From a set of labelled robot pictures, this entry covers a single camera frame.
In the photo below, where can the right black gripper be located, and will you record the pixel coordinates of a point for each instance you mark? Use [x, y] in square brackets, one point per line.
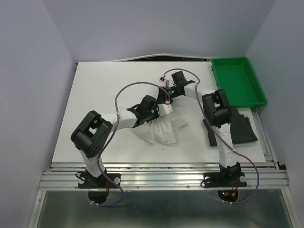
[162, 96]

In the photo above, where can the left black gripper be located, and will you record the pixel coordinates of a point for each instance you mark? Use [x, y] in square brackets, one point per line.
[156, 109]

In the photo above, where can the white skirt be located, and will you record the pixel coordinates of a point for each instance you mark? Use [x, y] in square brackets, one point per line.
[178, 126]

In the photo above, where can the dark grey dotted skirt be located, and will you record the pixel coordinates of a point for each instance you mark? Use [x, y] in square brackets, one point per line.
[237, 127]

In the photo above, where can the floral pastel skirt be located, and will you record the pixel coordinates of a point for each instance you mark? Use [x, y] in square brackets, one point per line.
[250, 135]

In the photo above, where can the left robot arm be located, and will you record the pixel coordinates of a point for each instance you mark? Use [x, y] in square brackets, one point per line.
[91, 135]

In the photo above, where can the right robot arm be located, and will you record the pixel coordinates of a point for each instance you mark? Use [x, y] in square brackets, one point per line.
[217, 114]

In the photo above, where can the green plastic basket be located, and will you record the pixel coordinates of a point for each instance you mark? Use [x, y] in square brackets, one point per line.
[237, 78]

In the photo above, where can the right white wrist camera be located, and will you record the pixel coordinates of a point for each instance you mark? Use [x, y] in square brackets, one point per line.
[167, 83]

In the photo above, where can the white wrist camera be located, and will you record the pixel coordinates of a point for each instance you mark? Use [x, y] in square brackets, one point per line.
[167, 83]
[164, 109]

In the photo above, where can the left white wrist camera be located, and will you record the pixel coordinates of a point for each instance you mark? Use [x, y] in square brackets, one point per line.
[164, 109]

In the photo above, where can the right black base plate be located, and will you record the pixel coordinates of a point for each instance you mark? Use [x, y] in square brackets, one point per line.
[220, 180]

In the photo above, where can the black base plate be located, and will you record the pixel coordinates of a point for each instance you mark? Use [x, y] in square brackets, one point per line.
[87, 181]
[220, 180]

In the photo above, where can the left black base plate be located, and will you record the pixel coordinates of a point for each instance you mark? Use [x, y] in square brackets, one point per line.
[87, 181]

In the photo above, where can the aluminium rail frame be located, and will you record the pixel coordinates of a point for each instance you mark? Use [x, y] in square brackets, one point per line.
[170, 176]

